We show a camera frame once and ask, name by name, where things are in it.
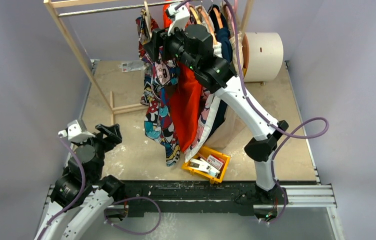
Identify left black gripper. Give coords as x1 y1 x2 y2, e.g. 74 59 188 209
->
74 123 121 180

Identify colourful comic print shorts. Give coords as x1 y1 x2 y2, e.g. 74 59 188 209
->
136 9 180 167

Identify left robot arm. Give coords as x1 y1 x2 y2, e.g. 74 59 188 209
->
35 120 126 240

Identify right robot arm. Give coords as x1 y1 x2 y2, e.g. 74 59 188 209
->
144 24 289 204

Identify navy blue shorts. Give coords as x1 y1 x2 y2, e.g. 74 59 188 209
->
209 4 233 138

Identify orange wooden hanger navy shorts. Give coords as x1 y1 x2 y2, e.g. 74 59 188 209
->
212 6 223 29

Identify white shorts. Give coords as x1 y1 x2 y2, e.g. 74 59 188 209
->
183 43 225 164

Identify pink patterned shorts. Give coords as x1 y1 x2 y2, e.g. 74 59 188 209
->
189 92 214 151

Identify pink hanger under beige shorts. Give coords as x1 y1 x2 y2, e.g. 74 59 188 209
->
223 0 238 34

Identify beige shorts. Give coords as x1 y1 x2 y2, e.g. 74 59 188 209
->
204 1 246 150

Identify white paper card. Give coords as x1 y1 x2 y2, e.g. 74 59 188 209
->
119 60 144 73

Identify yellow plastic bin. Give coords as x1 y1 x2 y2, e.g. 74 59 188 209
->
181 146 231 184

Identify white cylindrical drum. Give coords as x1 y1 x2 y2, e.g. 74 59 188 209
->
244 32 284 83

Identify white items in bin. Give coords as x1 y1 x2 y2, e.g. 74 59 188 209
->
188 155 225 178

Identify wooden clothes rack frame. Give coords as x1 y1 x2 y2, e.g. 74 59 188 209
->
43 0 255 125

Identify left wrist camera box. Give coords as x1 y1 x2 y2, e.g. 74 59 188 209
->
58 119 95 144

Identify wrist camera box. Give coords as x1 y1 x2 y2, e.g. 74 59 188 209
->
166 2 190 36
58 119 95 144

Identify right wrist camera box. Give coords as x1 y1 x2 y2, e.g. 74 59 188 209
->
166 2 190 36

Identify metal hanging rail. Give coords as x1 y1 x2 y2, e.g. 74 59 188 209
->
58 0 181 18

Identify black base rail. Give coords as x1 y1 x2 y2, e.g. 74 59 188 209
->
48 179 337 220

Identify loose purple cable loop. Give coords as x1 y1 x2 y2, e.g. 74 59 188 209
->
103 196 162 236

